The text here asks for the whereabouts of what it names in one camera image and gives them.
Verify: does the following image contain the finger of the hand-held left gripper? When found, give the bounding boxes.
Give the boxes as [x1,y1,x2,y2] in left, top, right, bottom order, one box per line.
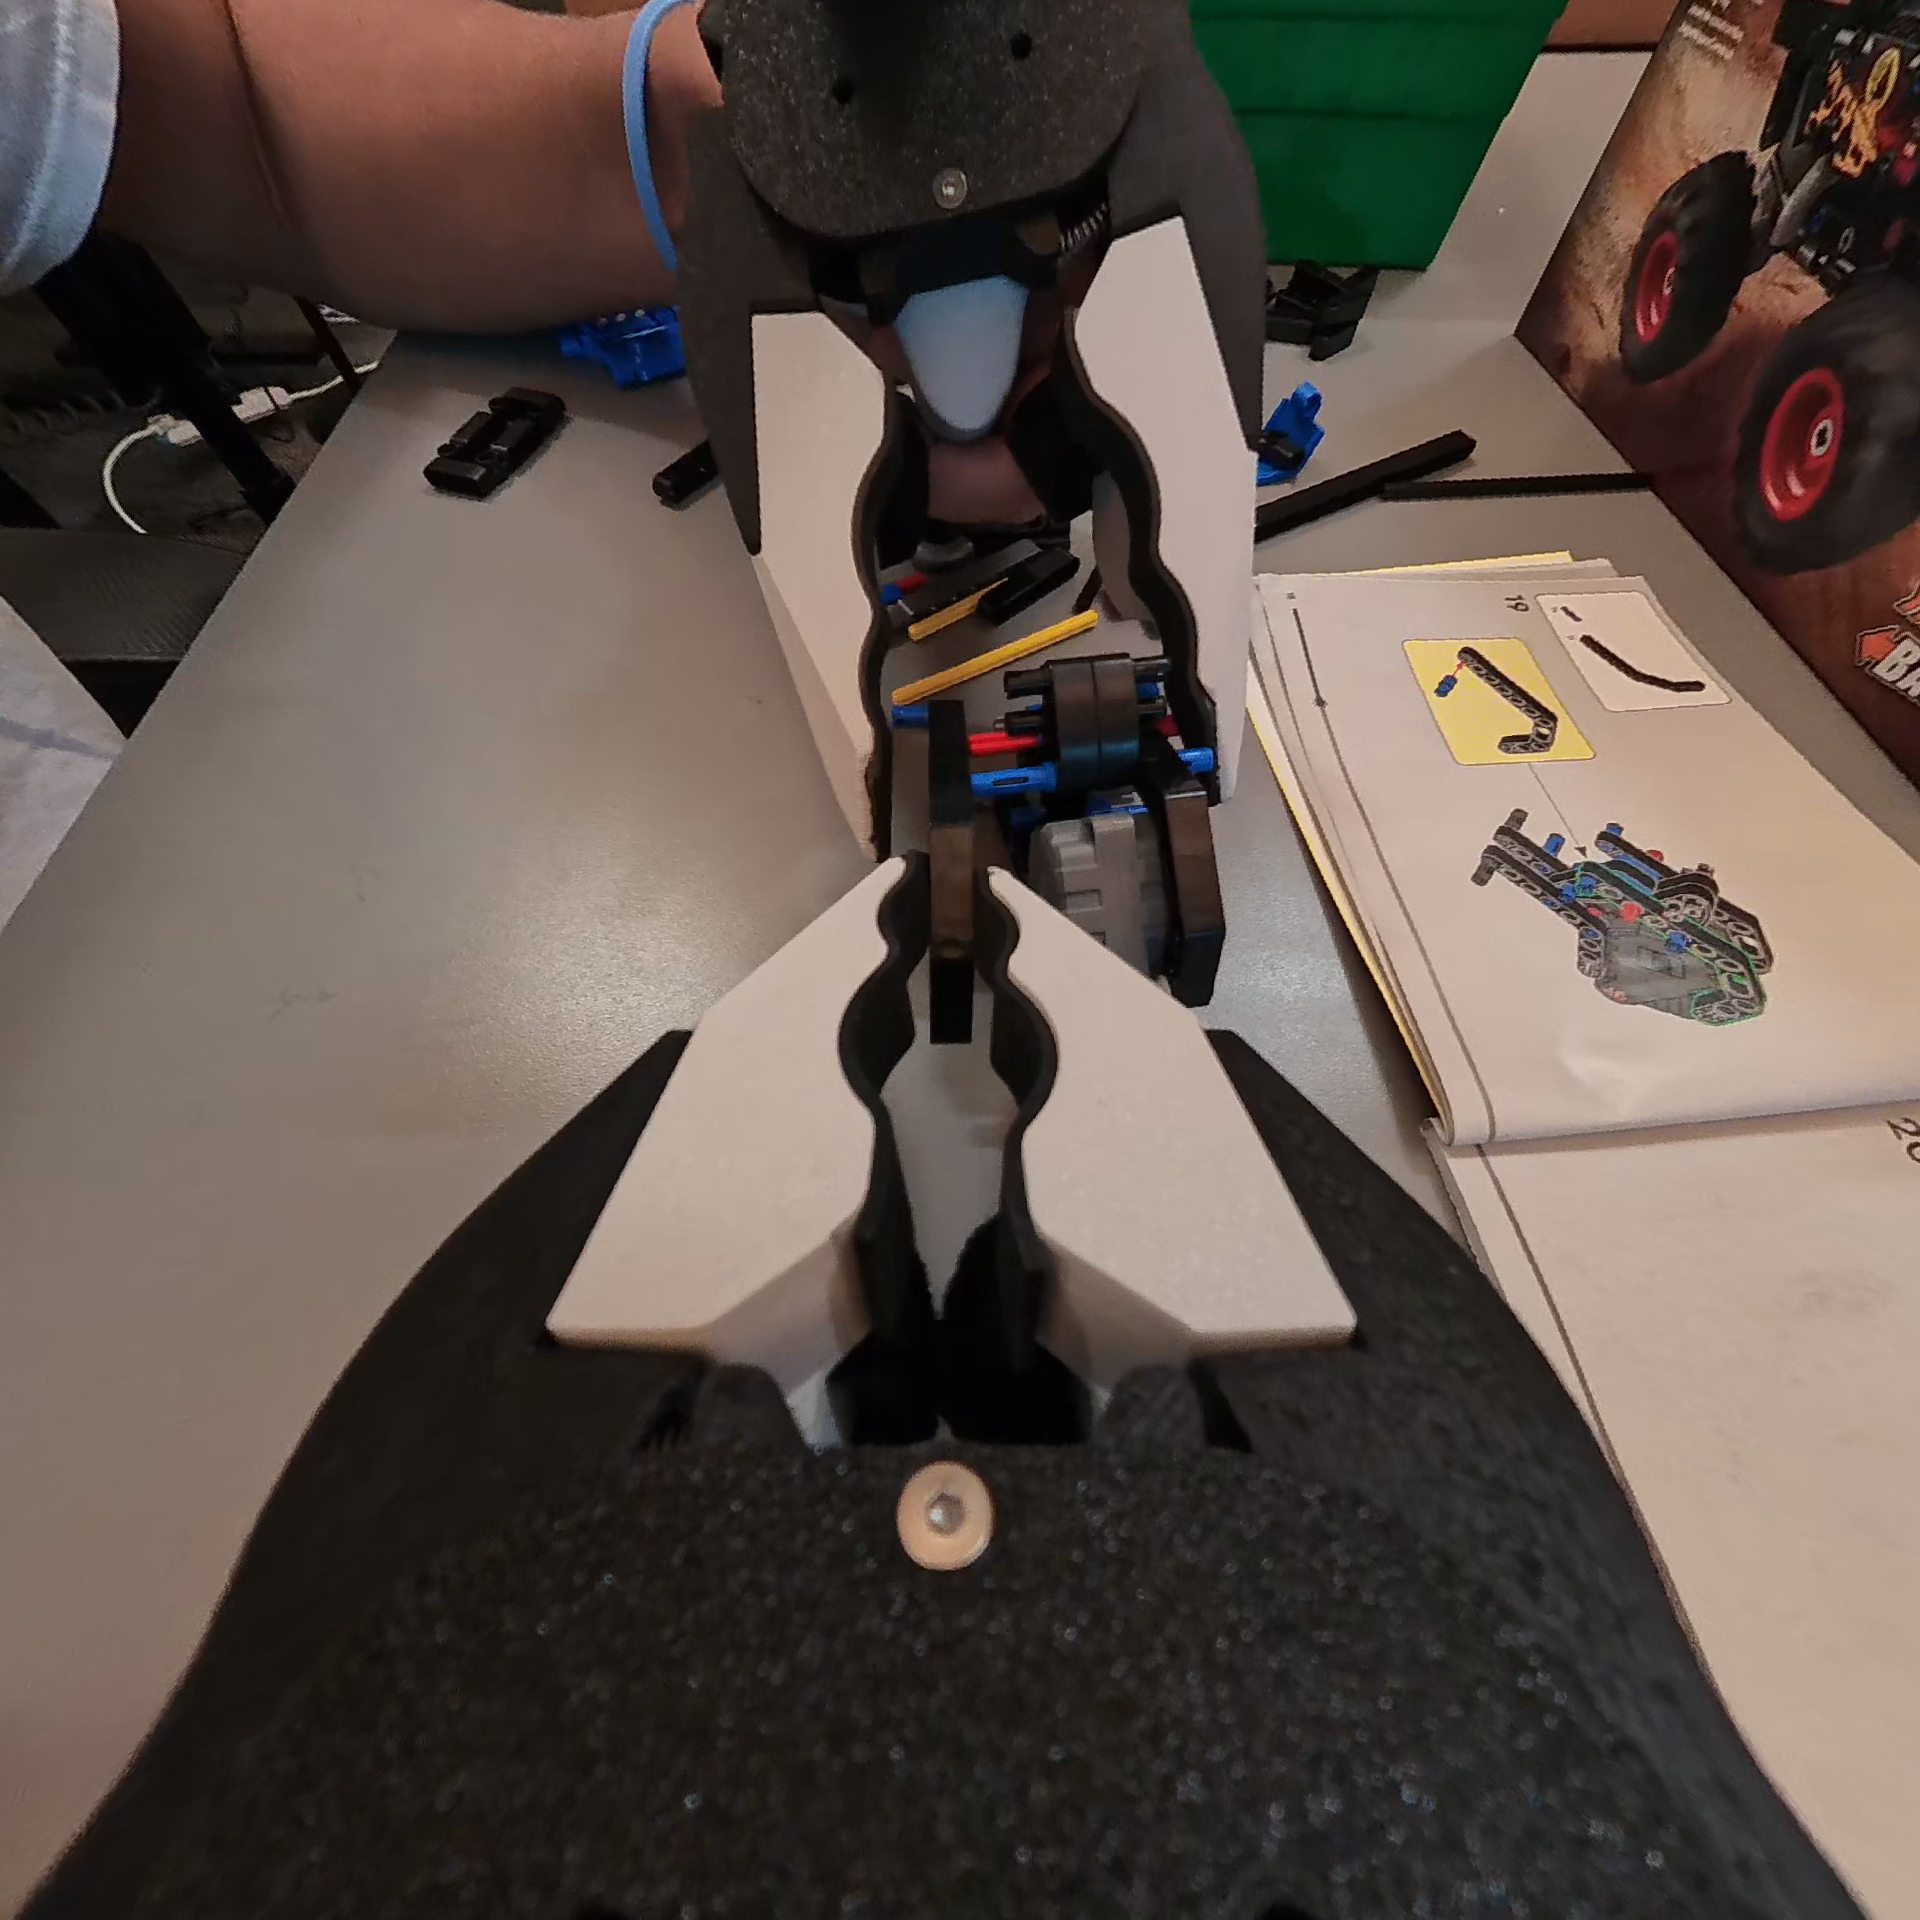
[1049,222,1259,809]
[747,306,921,864]

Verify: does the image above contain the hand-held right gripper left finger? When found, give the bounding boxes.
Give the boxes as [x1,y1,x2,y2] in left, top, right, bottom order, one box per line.
[543,852,941,1450]

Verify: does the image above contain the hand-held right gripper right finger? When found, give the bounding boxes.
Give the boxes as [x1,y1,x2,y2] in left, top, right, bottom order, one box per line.
[943,864,1362,1450]

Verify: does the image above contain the lego motor chassis assembly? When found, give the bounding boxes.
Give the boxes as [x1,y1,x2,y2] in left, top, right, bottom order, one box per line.
[966,652,1233,1011]

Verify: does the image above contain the black bent lego beam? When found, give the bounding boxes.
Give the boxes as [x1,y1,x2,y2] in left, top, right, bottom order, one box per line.
[921,697,981,1047]

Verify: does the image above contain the person's left forearm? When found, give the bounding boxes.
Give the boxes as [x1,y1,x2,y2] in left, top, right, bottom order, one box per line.
[89,0,725,336]

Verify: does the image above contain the blue lego panel piece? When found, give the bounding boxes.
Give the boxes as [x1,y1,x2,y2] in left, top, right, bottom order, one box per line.
[1253,382,1333,490]

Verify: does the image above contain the long black lego beam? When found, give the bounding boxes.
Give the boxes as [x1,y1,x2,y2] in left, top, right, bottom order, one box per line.
[1253,430,1478,545]

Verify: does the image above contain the pile of assorted lego beams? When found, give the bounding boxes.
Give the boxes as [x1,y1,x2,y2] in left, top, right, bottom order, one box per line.
[559,259,1377,641]

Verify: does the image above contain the long yellow lego axle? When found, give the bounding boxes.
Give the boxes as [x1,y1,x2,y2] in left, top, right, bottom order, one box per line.
[890,608,1102,707]

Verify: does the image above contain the black lego connector block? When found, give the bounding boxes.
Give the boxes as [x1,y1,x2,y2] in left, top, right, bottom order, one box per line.
[423,384,569,502]

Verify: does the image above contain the thin black lego axle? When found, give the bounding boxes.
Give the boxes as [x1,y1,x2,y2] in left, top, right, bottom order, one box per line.
[1381,471,1655,502]

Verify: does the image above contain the lego instruction booklet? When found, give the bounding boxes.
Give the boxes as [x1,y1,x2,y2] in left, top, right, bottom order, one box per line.
[1246,552,1920,1920]

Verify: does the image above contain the lego set box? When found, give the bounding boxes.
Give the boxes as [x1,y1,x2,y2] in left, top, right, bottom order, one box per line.
[1514,0,1920,769]

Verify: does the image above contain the person's left hand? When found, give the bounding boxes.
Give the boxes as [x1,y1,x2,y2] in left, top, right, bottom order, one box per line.
[919,386,1077,538]

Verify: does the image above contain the blue wristband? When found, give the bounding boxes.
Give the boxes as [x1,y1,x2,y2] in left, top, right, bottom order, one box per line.
[622,0,710,275]

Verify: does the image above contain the green plastic bin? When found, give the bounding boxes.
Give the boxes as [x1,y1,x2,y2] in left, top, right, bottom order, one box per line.
[1190,0,1568,275]

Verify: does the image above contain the person's white shirt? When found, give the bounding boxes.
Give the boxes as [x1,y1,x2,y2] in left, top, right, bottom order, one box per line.
[0,0,128,934]

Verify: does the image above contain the white charging cable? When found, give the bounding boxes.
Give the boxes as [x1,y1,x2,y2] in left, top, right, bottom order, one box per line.
[102,356,383,538]

